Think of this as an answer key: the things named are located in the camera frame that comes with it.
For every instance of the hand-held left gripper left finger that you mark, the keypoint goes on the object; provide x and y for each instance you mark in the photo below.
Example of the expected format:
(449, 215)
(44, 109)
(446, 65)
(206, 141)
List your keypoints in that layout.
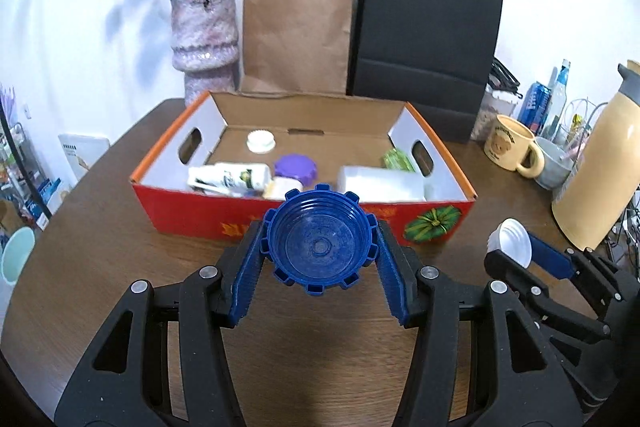
(247, 277)

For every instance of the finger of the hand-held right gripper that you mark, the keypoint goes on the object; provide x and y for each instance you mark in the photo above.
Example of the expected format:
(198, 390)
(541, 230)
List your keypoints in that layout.
(510, 276)
(550, 257)

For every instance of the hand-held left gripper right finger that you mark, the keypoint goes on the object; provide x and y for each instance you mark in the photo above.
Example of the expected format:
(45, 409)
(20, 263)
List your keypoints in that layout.
(395, 277)

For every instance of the large white ridged cap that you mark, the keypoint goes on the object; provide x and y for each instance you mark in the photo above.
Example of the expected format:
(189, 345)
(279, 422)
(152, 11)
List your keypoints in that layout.
(512, 237)

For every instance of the blue notched bottle cap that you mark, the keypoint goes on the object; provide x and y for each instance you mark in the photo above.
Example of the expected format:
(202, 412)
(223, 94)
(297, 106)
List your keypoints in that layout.
(320, 247)

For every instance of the red cardboard box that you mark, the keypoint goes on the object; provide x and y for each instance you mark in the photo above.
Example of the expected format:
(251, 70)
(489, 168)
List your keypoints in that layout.
(200, 212)

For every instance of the translucent plastic container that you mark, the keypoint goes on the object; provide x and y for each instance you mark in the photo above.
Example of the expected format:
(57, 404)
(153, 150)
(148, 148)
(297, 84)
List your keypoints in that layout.
(380, 184)

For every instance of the white spray bottle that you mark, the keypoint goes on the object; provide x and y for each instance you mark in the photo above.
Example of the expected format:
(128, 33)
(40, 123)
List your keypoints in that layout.
(225, 179)

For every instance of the green packet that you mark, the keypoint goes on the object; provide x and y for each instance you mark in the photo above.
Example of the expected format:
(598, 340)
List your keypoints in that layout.
(397, 161)

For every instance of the purple notched bottle cap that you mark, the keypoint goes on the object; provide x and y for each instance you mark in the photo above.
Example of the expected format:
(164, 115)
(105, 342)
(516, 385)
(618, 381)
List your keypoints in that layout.
(296, 167)

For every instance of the small white ridged cap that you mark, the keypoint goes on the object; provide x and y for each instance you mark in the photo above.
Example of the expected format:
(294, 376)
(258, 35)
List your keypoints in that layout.
(261, 141)

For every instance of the grey ceramic bowl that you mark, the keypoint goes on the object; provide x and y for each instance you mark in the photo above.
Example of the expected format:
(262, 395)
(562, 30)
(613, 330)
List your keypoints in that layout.
(552, 167)

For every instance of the yellow thermos jug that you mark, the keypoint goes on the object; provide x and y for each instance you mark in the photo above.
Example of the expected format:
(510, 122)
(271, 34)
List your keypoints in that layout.
(600, 167)

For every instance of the yellow bear mug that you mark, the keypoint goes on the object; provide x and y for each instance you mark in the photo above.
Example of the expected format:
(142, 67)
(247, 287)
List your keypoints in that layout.
(505, 142)

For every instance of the blue drink can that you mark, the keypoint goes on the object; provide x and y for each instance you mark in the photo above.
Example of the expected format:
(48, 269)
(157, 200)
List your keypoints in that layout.
(535, 107)

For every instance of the glass jar black clip lid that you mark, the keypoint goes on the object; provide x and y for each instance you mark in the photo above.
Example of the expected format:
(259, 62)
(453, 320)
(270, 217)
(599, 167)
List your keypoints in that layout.
(487, 117)

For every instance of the clear bottle blue label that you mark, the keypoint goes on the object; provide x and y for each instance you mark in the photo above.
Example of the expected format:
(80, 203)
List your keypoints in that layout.
(560, 92)

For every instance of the white carton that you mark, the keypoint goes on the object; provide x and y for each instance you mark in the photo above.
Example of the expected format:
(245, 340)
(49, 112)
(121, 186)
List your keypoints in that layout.
(82, 157)

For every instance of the storage cart with clutter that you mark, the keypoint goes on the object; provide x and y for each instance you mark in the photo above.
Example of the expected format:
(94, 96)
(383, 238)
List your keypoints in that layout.
(35, 192)

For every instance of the pale green bin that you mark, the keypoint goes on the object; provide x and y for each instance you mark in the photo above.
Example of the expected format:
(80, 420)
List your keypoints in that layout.
(15, 262)

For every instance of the pink textured vase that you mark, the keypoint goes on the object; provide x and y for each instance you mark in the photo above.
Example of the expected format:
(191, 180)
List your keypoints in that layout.
(205, 37)

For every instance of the brown paper bag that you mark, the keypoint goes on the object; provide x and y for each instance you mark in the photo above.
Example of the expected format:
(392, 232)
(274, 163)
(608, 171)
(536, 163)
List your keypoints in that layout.
(295, 37)

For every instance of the black paper bag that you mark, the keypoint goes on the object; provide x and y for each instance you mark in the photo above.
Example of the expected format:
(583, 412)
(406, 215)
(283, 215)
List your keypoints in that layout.
(425, 32)

